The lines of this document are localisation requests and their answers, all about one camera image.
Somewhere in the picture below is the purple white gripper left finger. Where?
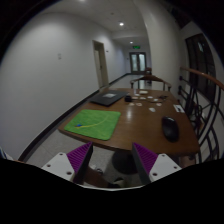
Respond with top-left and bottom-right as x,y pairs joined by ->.
42,142 -> 93,184

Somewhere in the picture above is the wooden stair railing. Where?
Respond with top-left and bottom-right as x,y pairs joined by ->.
178,67 -> 224,164

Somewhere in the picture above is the black computer mouse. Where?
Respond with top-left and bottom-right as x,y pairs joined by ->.
162,116 -> 179,142

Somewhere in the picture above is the dark window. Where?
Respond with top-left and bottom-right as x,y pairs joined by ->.
185,34 -> 216,100

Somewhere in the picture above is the white card on table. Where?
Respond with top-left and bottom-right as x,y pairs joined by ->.
173,105 -> 185,113

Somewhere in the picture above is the glass double door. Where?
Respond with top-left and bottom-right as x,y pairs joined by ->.
130,52 -> 146,74

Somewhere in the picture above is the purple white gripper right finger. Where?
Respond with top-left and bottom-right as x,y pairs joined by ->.
132,143 -> 181,185

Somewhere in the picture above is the black laptop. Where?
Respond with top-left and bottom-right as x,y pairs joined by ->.
90,90 -> 127,106

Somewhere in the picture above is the hallway side door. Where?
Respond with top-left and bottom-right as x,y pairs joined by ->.
93,41 -> 109,88

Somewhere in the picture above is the wooden chair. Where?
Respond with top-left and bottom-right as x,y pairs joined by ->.
130,75 -> 172,91

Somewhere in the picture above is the green mouse pad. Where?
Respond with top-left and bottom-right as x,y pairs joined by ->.
64,109 -> 121,141

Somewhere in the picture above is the green exit sign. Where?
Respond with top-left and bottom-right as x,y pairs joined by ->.
132,45 -> 141,49

